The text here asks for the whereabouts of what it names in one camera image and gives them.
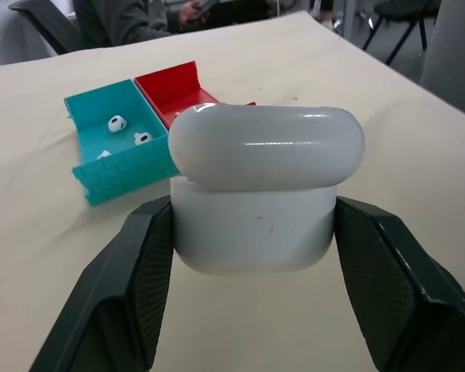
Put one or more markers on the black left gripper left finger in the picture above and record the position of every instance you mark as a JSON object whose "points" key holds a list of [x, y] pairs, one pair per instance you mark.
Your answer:
{"points": [[112, 294]]}

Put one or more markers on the black office chair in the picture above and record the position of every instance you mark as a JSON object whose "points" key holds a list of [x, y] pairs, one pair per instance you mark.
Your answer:
{"points": [[50, 23]]}

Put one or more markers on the white earbud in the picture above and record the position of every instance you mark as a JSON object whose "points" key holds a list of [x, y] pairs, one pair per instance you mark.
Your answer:
{"points": [[104, 155], [142, 138], [117, 124]]}

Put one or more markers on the black folding chair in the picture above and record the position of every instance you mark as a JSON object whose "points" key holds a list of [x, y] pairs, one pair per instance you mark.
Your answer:
{"points": [[403, 19]]}

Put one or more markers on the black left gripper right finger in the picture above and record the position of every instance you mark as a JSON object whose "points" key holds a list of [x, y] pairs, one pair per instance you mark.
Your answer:
{"points": [[395, 286]]}

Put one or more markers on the seated person in dark jacket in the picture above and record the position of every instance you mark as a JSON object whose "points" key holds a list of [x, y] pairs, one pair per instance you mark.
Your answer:
{"points": [[120, 21]]}

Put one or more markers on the teal brick-pattern bin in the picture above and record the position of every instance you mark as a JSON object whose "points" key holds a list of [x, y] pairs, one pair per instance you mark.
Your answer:
{"points": [[112, 176]]}

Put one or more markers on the red brick-pattern bin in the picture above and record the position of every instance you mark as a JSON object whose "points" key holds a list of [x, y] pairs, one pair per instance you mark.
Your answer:
{"points": [[174, 91]]}

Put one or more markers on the white earbud charging case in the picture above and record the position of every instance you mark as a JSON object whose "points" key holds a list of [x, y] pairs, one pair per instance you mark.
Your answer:
{"points": [[255, 182]]}

